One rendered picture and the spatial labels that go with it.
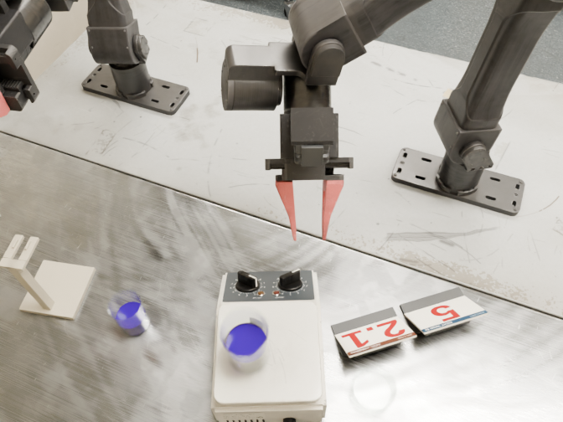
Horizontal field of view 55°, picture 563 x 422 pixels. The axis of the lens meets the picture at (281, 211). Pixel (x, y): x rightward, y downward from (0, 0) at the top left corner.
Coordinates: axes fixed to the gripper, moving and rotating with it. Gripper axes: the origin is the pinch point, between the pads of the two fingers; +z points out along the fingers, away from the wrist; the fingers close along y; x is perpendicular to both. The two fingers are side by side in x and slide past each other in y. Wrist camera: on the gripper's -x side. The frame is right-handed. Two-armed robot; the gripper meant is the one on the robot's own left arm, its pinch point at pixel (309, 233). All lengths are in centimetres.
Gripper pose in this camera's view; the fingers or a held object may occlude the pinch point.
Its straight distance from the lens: 65.5
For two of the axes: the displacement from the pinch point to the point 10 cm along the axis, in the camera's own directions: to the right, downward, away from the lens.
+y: 10.0, -0.2, -0.1
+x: 0.1, -1.0, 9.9
